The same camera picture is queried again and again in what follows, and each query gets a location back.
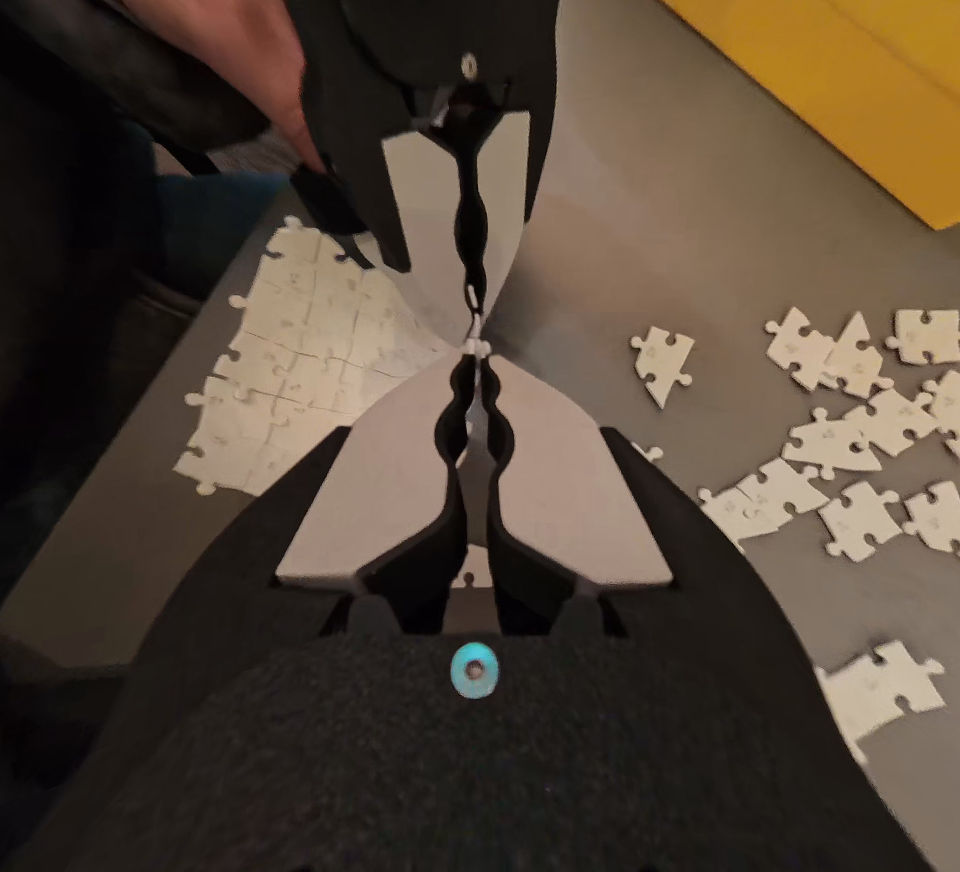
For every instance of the person's left forearm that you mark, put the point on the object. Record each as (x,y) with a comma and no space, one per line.
(97,61)

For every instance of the scatter of white puzzle pieces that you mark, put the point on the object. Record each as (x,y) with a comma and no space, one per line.
(847,437)

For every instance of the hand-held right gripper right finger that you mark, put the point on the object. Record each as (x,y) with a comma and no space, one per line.
(577,497)

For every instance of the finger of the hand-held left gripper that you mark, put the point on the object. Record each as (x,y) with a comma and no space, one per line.
(427,211)
(510,196)

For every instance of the yellow plastic bin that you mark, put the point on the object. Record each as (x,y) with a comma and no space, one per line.
(825,39)

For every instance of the partly built puzzle ball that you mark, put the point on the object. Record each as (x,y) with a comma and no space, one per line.
(315,362)

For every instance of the person's left hand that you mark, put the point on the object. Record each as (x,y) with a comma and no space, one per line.
(225,9)

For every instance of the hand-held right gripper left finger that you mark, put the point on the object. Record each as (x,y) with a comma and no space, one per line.
(375,497)

